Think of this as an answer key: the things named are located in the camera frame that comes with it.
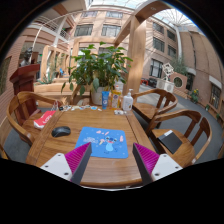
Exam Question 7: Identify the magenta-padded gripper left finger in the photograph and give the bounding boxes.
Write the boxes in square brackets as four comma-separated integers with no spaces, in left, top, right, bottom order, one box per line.
[39,142,93,185]

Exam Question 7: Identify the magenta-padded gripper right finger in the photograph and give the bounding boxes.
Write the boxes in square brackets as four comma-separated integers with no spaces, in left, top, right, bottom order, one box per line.
[132,142,184,186]

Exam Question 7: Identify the black computer mouse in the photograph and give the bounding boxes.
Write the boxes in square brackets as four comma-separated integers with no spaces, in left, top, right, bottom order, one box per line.
[51,125,72,138]

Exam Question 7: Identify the blue cartoon mouse pad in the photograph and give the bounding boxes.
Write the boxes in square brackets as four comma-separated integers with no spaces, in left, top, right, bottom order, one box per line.
[74,126,129,160]

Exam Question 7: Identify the black notebook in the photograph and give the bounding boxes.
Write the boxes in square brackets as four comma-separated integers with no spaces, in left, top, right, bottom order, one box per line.
[157,129,183,155]

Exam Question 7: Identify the wooden armchair holding black notebook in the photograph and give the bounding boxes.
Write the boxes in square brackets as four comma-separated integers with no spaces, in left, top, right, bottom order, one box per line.
[146,109,213,168]

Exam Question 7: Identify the red and white bag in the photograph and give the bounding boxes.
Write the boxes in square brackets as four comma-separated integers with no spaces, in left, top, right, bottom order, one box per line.
[33,110,57,130]

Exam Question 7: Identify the white pump bottle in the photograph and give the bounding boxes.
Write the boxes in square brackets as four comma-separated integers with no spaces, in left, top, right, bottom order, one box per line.
[122,88,134,112]

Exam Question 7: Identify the wooden chair behind plant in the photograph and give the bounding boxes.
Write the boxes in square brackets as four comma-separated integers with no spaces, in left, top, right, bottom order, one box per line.
[68,83,93,106]

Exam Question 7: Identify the blue squeeze tube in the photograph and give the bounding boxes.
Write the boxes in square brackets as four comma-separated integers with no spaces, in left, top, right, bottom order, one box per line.
[101,90,110,110]

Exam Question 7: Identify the yellow liquid bottle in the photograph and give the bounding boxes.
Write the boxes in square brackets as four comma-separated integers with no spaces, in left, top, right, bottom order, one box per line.
[111,84,123,110]

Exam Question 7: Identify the wooden armchair holding red bag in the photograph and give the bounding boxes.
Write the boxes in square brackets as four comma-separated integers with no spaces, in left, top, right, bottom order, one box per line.
[6,90,64,148]

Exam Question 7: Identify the white geometric sculpture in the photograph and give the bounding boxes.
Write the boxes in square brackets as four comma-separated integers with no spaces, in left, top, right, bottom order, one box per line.
[156,62,176,94]

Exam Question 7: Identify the dark red wooden podium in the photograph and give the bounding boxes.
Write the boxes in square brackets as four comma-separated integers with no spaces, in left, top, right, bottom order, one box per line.
[9,63,41,113]

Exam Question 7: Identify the green potted plant white pot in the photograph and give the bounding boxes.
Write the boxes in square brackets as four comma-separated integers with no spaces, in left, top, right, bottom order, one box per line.
[60,41,134,106]

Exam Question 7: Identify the dark bust statue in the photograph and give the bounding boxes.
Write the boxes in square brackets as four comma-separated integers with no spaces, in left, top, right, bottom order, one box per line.
[19,46,34,68]

